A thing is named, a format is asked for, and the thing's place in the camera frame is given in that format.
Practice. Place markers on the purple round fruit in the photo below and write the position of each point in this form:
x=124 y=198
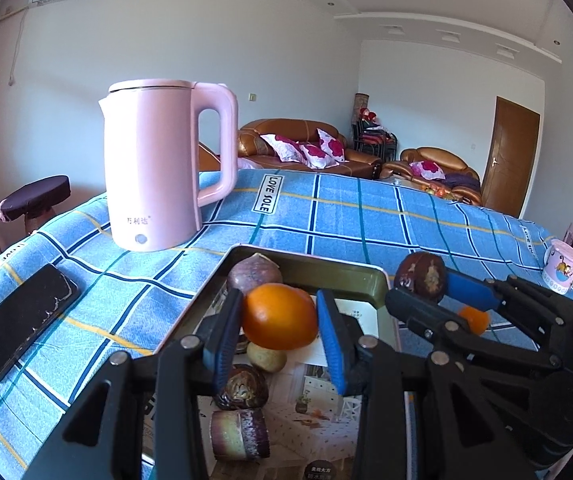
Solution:
x=252 y=275

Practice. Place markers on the pink electric kettle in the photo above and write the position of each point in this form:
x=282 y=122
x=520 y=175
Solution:
x=151 y=160

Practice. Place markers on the large orange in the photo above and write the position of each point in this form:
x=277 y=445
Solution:
x=279 y=317

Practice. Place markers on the small orange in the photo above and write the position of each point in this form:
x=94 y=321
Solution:
x=473 y=319

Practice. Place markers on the coffee table with food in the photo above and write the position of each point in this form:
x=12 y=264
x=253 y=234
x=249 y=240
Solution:
x=441 y=192

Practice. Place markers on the pink cartoon cup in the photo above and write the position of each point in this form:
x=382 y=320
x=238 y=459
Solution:
x=561 y=265

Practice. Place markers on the red plush toy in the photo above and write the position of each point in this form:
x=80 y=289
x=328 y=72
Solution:
x=368 y=116

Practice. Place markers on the dark purple stool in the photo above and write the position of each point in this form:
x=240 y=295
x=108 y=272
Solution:
x=31 y=197

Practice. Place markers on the metal tin box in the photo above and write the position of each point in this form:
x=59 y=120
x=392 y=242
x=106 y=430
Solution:
x=316 y=272

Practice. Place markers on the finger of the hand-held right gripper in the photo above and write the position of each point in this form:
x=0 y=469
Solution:
x=416 y=310
x=468 y=290

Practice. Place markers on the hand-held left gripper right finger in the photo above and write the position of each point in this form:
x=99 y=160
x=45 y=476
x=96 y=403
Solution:
x=334 y=347

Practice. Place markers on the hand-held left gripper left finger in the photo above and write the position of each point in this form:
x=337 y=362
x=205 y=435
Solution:
x=224 y=342

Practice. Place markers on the black smartphone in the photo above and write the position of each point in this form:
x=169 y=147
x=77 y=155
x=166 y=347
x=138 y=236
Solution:
x=21 y=320

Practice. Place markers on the large brown leather sofa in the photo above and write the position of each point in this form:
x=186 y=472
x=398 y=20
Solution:
x=271 y=127

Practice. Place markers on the tan oval fruit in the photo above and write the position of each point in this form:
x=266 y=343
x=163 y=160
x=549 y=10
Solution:
x=266 y=358

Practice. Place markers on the brown leather chair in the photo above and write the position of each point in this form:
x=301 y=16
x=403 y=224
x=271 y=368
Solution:
x=209 y=157

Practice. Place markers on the purple blanket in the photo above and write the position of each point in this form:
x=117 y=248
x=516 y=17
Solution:
x=461 y=181

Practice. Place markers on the blue plaid cloth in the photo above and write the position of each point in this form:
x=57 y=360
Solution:
x=341 y=220

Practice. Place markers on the stack of dark chairs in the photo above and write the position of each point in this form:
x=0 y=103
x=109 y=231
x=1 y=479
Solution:
x=374 y=142

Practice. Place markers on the small brown leather sofa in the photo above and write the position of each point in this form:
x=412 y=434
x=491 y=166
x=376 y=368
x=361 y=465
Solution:
x=431 y=154

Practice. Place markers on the white pillow with red flowers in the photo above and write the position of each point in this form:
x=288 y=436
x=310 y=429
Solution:
x=319 y=156
x=426 y=169
x=331 y=144
x=281 y=147

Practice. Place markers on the brown wooden door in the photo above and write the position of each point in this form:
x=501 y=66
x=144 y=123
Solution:
x=508 y=160

